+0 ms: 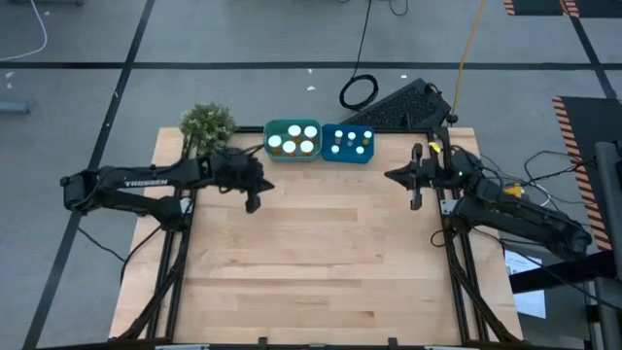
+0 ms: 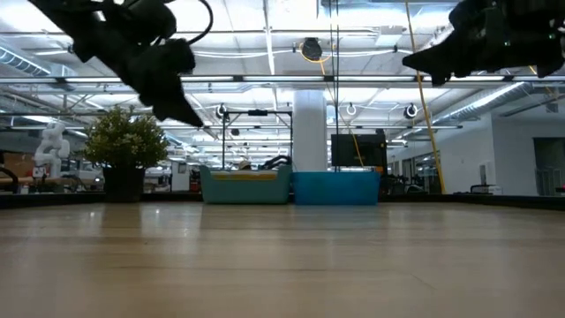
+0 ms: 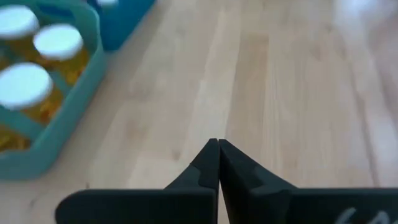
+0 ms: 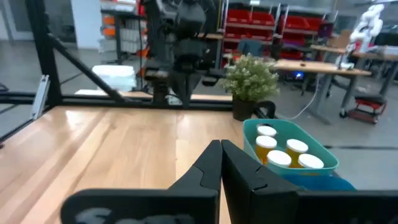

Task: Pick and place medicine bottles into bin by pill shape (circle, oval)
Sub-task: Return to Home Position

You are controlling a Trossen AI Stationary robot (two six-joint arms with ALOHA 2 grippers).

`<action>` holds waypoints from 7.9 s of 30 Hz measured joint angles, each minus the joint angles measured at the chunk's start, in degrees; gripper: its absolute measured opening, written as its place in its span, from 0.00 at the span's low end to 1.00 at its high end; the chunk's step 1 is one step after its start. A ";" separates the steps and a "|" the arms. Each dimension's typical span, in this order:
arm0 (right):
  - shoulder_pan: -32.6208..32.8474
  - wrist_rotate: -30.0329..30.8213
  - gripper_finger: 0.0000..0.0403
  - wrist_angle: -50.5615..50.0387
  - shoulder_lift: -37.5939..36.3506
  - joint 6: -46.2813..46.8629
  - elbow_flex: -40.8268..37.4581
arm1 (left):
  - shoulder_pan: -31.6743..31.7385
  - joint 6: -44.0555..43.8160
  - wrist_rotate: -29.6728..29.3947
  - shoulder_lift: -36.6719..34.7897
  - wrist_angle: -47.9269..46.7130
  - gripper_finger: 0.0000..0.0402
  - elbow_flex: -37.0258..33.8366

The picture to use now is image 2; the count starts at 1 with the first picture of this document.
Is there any black hanging cable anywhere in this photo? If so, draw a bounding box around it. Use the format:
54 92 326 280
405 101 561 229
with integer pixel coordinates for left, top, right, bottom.
335 0 341 173

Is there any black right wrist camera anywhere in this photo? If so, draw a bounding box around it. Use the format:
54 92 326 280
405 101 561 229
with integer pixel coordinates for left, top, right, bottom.
448 0 498 34

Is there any yellow cable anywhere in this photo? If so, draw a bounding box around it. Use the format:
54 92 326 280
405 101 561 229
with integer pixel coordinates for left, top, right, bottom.
403 0 446 194

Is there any distant black frame rig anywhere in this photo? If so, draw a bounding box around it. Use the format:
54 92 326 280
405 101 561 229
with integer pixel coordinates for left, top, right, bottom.
222 109 294 168

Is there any cardboard box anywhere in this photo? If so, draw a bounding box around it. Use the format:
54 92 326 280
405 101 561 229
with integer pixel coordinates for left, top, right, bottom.
2 152 36 178

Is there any black perforated computer box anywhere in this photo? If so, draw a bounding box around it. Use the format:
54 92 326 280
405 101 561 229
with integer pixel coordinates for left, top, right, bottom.
330 128 388 169

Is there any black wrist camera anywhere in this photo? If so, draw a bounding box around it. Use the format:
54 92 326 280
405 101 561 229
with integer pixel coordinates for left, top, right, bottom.
125 0 178 43
448 0 498 34

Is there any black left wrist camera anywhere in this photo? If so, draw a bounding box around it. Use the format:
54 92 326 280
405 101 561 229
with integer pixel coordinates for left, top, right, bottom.
125 0 178 43

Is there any black left camera cable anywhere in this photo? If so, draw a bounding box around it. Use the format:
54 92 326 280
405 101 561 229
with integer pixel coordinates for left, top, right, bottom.
185 0 215 47

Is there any blue plastic bin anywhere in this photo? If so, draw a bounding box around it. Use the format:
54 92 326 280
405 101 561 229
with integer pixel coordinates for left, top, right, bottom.
290 170 381 206

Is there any black aluminium rig frame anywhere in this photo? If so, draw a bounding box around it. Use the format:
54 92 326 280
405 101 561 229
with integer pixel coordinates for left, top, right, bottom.
0 192 565 211

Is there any white building column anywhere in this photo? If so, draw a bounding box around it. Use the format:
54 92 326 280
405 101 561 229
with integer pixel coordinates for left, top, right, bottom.
292 90 328 173

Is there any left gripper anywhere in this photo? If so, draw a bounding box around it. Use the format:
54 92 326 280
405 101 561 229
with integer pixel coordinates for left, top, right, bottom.
115 37 206 129

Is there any teal plastic bin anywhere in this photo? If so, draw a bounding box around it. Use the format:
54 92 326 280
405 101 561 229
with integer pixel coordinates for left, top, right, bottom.
199 163 294 205

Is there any black overhead light bar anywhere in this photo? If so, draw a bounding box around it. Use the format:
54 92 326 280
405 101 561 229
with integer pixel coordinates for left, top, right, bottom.
0 73 565 92

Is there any green potted plant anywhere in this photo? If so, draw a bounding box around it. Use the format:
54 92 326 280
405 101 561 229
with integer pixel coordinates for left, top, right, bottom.
82 107 170 203

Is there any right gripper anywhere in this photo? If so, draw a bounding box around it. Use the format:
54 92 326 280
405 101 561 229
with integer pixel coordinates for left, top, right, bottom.
401 19 526 87

